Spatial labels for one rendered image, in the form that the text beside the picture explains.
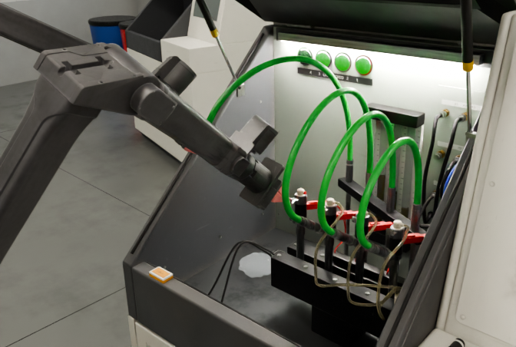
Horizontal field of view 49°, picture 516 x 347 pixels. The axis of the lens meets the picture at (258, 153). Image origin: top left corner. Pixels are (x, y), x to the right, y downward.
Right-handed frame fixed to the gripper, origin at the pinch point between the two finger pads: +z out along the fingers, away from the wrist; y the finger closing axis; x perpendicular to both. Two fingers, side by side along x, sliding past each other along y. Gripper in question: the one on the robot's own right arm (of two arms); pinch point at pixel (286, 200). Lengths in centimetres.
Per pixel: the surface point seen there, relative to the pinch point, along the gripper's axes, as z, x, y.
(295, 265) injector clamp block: 12.3, -1.6, -10.5
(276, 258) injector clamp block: 11.1, 3.2, -11.7
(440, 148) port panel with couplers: 21.1, -10.9, 30.7
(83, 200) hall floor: 100, 271, -63
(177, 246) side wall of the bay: 4.5, 28.2, -24.2
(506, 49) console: -8, -32, 41
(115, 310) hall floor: 81, 140, -81
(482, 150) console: 1.6, -33.1, 25.9
